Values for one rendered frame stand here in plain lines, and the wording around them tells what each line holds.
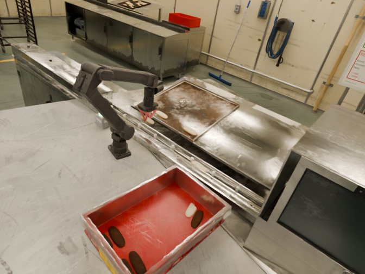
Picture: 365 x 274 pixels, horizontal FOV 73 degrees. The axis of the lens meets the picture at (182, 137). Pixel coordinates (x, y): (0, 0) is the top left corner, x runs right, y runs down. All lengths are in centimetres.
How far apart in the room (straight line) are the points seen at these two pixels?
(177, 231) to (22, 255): 53
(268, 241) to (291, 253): 8
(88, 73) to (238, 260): 90
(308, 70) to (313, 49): 34
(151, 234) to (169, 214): 12
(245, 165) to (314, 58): 361
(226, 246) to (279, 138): 75
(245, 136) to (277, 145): 18
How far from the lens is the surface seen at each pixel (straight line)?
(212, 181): 121
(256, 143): 146
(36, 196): 121
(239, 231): 112
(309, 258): 96
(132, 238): 101
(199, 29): 494
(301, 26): 478
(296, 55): 481
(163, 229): 104
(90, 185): 120
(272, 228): 94
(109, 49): 526
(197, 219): 108
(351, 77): 165
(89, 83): 101
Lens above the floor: 167
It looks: 34 degrees down
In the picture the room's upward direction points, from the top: 10 degrees clockwise
